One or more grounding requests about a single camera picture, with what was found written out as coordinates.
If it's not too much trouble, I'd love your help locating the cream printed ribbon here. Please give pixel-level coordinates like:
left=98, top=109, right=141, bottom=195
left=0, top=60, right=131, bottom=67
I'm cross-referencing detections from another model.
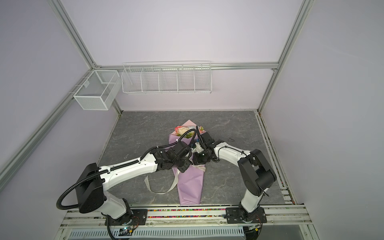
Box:
left=144, top=167, right=208, bottom=195

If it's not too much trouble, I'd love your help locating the cream rose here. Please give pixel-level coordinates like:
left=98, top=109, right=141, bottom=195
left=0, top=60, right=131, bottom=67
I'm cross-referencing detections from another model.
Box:
left=179, top=127, right=190, bottom=136

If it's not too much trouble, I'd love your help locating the pink purple wrapping paper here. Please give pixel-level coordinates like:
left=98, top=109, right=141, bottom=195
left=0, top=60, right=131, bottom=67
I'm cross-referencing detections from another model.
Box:
left=169, top=120, right=206, bottom=206

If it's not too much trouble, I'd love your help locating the dark pink rose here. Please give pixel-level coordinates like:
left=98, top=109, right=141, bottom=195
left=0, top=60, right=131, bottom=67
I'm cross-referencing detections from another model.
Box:
left=175, top=126, right=182, bottom=134

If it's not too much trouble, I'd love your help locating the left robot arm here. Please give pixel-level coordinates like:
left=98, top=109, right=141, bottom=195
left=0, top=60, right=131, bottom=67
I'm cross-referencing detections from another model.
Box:
left=56, top=128, right=199, bottom=225

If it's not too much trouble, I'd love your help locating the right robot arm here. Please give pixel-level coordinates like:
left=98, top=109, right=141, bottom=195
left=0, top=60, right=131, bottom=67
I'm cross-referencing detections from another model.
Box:
left=193, top=132, right=277, bottom=225

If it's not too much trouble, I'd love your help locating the small white mesh basket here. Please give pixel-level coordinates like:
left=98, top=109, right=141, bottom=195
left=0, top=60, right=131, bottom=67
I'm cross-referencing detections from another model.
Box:
left=74, top=70, right=122, bottom=111

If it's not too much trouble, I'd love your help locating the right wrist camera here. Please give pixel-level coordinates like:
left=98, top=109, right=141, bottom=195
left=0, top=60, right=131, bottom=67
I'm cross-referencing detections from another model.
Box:
left=192, top=143, right=204, bottom=154

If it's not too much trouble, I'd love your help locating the long white wire basket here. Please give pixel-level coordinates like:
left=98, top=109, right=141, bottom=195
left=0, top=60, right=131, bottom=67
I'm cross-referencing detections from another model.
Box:
left=121, top=61, right=213, bottom=94

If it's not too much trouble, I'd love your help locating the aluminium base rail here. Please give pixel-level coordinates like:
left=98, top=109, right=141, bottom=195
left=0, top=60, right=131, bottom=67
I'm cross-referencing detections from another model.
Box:
left=53, top=204, right=319, bottom=240

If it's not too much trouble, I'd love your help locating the aluminium frame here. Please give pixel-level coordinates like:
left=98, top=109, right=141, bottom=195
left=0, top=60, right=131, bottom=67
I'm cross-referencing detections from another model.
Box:
left=1, top=1, right=314, bottom=190

